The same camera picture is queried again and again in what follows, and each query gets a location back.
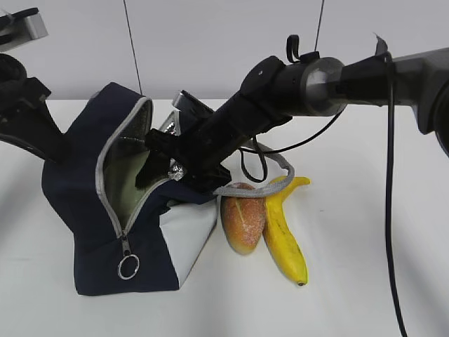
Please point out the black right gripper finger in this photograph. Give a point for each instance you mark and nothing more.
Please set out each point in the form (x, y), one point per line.
(154, 169)

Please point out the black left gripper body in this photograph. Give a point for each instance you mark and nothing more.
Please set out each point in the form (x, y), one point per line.
(18, 91)

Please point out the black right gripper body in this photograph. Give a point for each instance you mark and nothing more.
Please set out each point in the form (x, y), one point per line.
(200, 147)

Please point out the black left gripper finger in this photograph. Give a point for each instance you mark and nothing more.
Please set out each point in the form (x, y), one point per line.
(51, 137)

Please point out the green lidded glass container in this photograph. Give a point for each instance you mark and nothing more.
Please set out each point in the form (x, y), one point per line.
(119, 195)

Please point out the brown bread roll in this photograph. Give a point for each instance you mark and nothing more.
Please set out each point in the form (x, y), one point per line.
(243, 221)

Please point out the navy insulated lunch bag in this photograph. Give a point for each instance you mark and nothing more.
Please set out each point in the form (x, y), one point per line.
(157, 250)

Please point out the yellow banana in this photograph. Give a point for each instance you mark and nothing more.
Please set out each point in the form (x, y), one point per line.
(280, 241)

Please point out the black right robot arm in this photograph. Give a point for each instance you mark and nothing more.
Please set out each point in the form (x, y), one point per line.
(273, 93)

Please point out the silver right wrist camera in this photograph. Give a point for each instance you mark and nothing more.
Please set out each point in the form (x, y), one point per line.
(186, 102)

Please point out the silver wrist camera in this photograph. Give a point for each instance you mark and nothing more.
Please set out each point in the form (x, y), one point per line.
(186, 102)
(21, 28)

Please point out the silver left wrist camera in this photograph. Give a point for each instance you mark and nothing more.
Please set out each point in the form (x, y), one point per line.
(21, 28)

